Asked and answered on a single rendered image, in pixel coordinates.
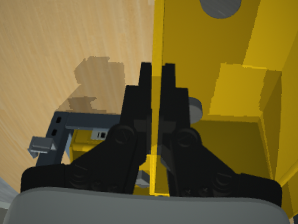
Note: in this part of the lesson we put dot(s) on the yellow bin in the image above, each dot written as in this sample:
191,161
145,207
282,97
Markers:
84,140
244,71
290,196

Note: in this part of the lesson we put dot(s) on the grey steel disc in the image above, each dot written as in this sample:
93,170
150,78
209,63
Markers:
196,112
220,9

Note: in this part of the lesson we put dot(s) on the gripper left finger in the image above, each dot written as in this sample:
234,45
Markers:
107,166

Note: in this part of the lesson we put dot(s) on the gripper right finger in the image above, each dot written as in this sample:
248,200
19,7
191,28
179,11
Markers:
197,171

